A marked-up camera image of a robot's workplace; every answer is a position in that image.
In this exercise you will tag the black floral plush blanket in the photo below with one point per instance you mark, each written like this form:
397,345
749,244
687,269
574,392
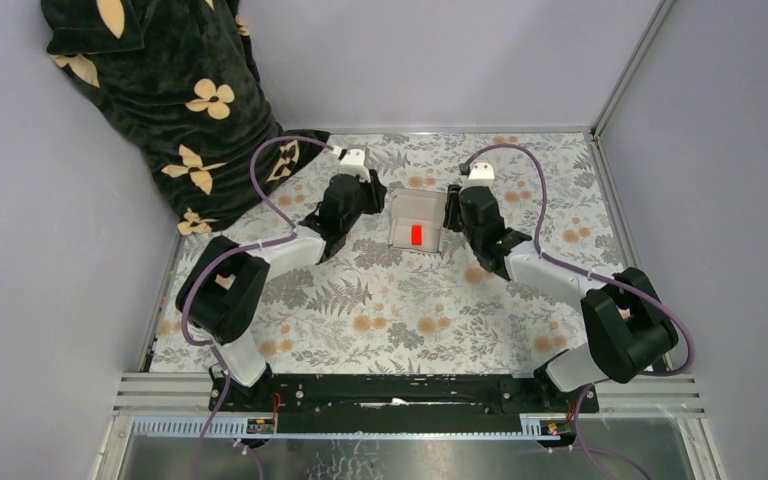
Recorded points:
178,79

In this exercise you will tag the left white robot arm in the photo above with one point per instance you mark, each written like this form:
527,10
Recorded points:
221,294

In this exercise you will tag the white cardboard paper box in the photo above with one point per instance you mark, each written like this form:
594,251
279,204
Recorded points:
410,207

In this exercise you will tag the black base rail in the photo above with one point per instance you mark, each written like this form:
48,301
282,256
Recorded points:
314,392

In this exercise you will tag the red rectangular block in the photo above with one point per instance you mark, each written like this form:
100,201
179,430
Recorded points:
417,235

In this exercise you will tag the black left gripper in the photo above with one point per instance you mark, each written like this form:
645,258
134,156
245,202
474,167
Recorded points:
374,192

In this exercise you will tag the floral patterned table cloth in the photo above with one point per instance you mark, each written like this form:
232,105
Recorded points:
375,309

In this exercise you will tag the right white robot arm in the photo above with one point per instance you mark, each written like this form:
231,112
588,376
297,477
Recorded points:
626,331

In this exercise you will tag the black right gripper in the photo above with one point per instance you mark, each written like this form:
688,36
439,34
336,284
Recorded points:
453,204

